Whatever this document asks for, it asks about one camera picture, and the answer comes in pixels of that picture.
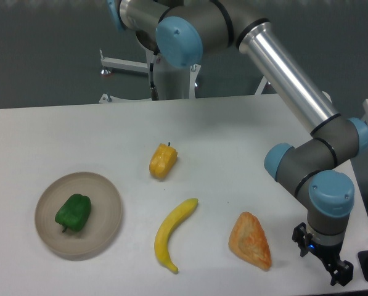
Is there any orange triangular pastry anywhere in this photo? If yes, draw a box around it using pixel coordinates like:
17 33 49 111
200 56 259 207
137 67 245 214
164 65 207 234
228 212 272 271

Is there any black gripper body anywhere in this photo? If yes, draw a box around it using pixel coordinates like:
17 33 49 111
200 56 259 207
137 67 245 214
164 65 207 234
304 232 342 265

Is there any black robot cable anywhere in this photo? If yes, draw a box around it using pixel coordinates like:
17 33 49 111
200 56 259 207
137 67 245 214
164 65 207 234
149 51 160 101

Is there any green bell pepper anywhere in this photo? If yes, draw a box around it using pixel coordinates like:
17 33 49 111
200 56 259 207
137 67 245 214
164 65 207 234
55 194 91 232

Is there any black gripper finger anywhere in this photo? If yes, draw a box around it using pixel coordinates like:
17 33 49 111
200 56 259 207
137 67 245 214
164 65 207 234
322 258 354 287
292 223 314 257

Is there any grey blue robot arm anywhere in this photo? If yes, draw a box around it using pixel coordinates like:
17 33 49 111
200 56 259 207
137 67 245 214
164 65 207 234
107 1 368 286

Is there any beige round plate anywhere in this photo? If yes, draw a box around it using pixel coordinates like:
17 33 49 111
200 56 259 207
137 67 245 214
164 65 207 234
35 172 123 261

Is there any yellow banana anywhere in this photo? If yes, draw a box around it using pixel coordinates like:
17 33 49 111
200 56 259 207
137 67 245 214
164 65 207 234
153 197 199 274

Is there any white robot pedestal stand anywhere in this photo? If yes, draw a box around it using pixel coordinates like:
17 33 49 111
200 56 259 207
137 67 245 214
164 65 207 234
97 30 332 104

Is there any yellow bell pepper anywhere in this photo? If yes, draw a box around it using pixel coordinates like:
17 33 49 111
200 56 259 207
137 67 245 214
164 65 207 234
149 142 178 179

